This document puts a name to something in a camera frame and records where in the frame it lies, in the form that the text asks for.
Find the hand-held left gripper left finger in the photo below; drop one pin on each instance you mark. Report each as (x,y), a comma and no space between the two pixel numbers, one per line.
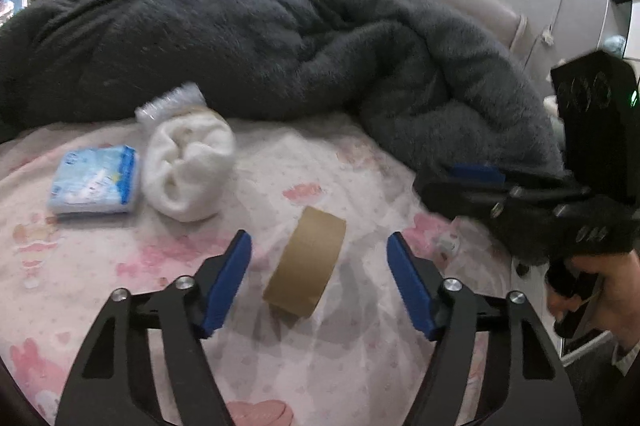
(225,286)

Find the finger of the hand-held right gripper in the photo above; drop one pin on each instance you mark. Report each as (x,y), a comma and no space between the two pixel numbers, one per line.
(480,173)
(460,201)

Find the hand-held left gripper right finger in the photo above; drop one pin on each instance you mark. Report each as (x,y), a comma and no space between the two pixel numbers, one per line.
(412,286)

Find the brown tape roll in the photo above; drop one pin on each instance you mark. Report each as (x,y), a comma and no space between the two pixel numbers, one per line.
(310,256)

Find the person's right hand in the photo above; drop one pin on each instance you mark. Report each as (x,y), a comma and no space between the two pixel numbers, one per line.
(625,296)

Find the pink printed bed sheet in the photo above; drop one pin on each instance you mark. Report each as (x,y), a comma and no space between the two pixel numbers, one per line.
(125,266)

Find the white rolled sock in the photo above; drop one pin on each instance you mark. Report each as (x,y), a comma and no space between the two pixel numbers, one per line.
(190,171)

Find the blue white tissue pack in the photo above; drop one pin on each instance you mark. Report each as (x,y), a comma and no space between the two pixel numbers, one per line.
(92,181)

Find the crushed clear plastic bottle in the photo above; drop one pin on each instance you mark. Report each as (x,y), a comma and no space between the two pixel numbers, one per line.
(170,104)

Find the dark grey fleece blanket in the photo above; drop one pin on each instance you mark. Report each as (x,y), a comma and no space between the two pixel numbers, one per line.
(250,46)

